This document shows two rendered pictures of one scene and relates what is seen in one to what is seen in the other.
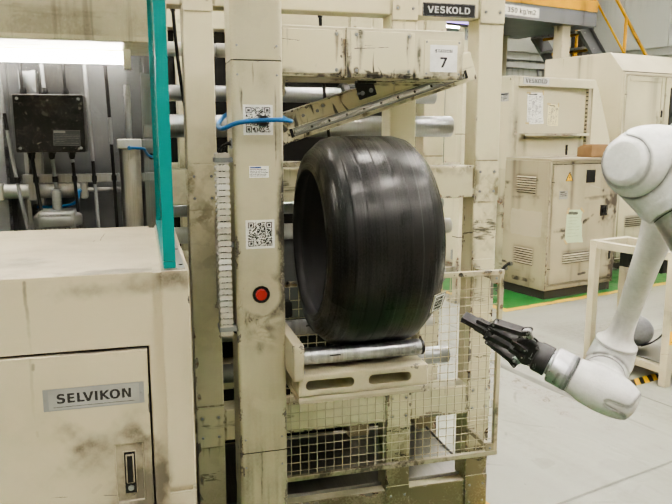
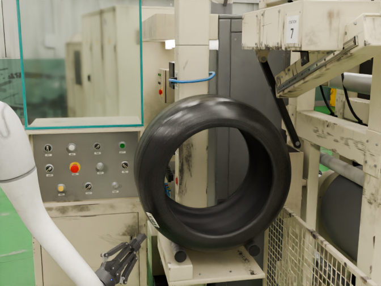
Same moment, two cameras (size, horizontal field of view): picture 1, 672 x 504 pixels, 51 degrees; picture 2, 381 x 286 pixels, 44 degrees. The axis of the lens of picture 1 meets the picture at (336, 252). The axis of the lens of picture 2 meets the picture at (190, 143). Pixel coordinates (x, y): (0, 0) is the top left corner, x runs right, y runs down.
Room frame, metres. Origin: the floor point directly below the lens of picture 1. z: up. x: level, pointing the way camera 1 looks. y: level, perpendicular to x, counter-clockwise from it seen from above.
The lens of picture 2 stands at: (2.01, -1.81, 1.65)
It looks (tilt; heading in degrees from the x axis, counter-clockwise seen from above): 12 degrees down; 95
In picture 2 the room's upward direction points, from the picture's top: straight up
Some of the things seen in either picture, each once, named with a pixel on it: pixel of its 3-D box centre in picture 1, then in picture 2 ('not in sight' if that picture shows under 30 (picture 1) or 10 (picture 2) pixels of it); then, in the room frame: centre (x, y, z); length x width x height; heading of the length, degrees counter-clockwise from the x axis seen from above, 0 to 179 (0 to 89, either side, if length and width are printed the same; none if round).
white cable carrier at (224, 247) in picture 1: (225, 244); not in sight; (1.80, 0.29, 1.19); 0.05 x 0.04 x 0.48; 15
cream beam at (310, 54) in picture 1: (358, 57); (298, 29); (2.26, -0.07, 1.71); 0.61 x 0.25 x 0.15; 105
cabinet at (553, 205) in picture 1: (560, 224); not in sight; (6.51, -2.10, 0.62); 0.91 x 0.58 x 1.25; 120
